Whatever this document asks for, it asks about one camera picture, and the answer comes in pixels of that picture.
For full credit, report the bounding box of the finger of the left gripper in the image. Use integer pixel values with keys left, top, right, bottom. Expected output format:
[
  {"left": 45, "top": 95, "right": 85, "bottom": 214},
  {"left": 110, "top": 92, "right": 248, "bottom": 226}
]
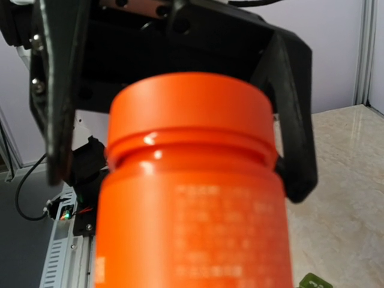
[
  {"left": 251, "top": 33, "right": 318, "bottom": 203},
  {"left": 29, "top": 1, "right": 90, "bottom": 185}
]

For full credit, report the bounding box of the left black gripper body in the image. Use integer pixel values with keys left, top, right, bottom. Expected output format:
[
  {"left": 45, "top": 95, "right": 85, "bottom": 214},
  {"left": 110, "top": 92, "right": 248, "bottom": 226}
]
[{"left": 76, "top": 1, "right": 300, "bottom": 113}]

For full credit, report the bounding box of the orange bottle cap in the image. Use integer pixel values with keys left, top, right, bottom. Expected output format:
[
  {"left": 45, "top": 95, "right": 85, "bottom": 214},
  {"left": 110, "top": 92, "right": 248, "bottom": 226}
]
[{"left": 106, "top": 72, "right": 278, "bottom": 168}]

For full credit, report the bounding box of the orange pill bottle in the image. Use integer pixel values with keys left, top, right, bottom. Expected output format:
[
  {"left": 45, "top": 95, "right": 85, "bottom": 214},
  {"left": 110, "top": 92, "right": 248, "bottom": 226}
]
[{"left": 94, "top": 147, "right": 293, "bottom": 287}]

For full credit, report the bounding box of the green weekly pill organizer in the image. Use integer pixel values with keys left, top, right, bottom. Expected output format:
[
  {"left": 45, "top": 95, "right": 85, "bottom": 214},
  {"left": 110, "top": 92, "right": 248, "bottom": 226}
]
[{"left": 298, "top": 273, "right": 333, "bottom": 288}]

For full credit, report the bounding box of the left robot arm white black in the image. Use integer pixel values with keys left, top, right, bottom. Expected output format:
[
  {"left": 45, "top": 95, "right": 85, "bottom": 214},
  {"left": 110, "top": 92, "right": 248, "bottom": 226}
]
[{"left": 1, "top": 1, "right": 318, "bottom": 203}]

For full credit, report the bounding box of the right aluminium frame post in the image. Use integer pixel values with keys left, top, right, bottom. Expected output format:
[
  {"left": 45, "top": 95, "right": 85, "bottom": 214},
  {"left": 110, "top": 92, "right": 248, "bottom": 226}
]
[{"left": 353, "top": 0, "right": 379, "bottom": 105}]

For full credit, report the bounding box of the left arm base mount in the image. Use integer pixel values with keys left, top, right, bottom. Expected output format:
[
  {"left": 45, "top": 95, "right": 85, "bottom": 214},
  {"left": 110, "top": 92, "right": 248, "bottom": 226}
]
[{"left": 43, "top": 184, "right": 99, "bottom": 237}]

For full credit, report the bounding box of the front aluminium rail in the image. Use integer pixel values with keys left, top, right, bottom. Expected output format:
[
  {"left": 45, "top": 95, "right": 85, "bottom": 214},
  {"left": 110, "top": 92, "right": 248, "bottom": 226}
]
[{"left": 1, "top": 168, "right": 95, "bottom": 287}]

